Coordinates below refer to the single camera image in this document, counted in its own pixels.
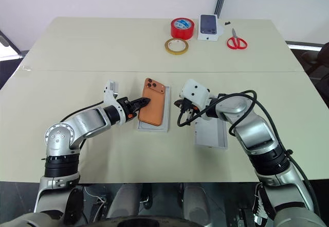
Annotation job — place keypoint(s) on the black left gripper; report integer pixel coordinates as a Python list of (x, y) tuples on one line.
[(125, 106)]

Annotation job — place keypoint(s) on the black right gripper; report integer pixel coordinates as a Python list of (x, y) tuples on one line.
[(189, 105)]

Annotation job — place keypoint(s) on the orange phone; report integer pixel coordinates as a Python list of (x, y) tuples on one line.
[(151, 103)]

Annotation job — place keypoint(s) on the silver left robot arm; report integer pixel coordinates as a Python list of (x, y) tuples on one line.
[(84, 124)]

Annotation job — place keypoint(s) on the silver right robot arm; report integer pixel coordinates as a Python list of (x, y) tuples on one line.
[(254, 132)]

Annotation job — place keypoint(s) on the white phone box base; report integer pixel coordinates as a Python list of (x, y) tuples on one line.
[(166, 114)]

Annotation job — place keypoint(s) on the white phone box lid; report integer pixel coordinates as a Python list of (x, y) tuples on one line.
[(210, 134)]

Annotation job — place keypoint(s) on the white box with phone print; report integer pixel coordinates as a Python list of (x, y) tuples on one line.
[(207, 28)]

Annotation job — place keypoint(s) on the yellow tape roll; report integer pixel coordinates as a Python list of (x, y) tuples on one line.
[(167, 46)]

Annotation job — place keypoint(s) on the red tape roll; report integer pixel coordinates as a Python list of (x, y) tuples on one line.
[(182, 30)]

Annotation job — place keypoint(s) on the small black clip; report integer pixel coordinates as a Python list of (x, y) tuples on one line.
[(227, 23)]

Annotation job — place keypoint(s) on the grey rounded leg cover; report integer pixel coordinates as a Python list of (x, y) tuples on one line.
[(124, 201), (198, 204)]

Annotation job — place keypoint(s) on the dark office chair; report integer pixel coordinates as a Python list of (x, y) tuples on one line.
[(318, 65)]

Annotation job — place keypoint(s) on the silver robot torso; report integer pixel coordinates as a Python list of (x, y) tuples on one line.
[(20, 223)]

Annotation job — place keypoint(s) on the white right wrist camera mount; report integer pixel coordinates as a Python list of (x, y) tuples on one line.
[(194, 91)]

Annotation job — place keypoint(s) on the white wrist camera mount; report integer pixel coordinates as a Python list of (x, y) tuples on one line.
[(111, 93), (194, 91)]

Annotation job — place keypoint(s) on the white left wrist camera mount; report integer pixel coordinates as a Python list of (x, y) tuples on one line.
[(111, 93)]

